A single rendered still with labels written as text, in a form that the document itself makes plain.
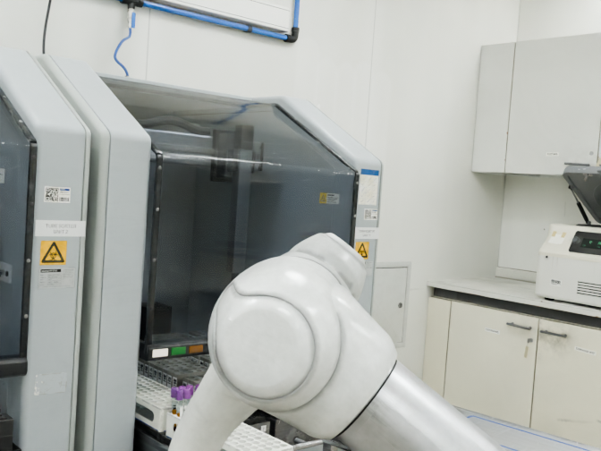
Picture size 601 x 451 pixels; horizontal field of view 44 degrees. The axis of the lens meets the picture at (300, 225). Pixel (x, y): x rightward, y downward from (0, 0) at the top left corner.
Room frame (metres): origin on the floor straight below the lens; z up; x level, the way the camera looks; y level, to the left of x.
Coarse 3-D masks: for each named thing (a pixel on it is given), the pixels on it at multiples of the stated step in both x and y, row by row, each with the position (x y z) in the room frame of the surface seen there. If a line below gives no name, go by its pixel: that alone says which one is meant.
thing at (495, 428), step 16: (480, 416) 1.81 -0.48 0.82; (496, 432) 1.69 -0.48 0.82; (512, 432) 1.70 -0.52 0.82; (528, 432) 1.70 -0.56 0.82; (544, 432) 1.71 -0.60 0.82; (336, 448) 1.60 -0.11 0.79; (512, 448) 1.58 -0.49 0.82; (528, 448) 1.59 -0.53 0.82; (544, 448) 1.60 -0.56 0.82; (560, 448) 1.61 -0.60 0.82; (576, 448) 1.61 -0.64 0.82; (592, 448) 1.62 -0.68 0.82
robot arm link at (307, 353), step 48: (240, 288) 0.69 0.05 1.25; (288, 288) 0.68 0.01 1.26; (336, 288) 0.75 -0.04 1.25; (240, 336) 0.66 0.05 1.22; (288, 336) 0.65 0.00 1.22; (336, 336) 0.68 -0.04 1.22; (384, 336) 0.73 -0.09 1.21; (240, 384) 0.66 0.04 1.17; (288, 384) 0.65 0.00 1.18; (336, 384) 0.68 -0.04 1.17; (384, 384) 0.71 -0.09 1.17; (336, 432) 0.71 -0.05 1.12; (384, 432) 0.70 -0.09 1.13; (432, 432) 0.70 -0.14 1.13; (480, 432) 0.73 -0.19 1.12
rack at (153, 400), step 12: (144, 384) 1.73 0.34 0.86; (156, 384) 1.73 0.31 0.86; (144, 396) 1.63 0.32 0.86; (156, 396) 1.63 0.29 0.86; (168, 396) 1.64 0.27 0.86; (144, 408) 1.72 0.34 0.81; (156, 408) 1.56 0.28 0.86; (168, 408) 1.56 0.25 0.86; (144, 420) 1.59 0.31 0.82; (156, 420) 1.56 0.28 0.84
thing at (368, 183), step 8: (360, 176) 1.98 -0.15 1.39; (368, 176) 2.01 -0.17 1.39; (376, 176) 2.02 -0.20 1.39; (360, 184) 1.99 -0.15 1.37; (368, 184) 2.01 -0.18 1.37; (376, 184) 2.03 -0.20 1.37; (360, 192) 1.99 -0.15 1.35; (368, 192) 2.01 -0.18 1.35; (376, 192) 2.03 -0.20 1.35; (360, 200) 1.99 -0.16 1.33; (368, 200) 2.01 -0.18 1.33; (376, 200) 2.03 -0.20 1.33; (368, 208) 2.01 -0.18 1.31; (376, 208) 2.03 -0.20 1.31; (368, 216) 2.01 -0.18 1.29; (376, 216) 2.03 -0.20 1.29; (360, 248) 2.00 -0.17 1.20; (368, 248) 2.02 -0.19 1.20; (368, 264) 2.02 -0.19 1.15; (368, 272) 2.02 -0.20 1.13
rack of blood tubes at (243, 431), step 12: (168, 420) 1.52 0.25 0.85; (168, 432) 1.52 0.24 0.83; (240, 432) 1.43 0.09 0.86; (252, 432) 1.44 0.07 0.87; (228, 444) 1.36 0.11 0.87; (240, 444) 1.37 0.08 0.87; (252, 444) 1.37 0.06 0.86; (264, 444) 1.38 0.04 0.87; (276, 444) 1.38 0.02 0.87; (288, 444) 1.39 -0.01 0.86
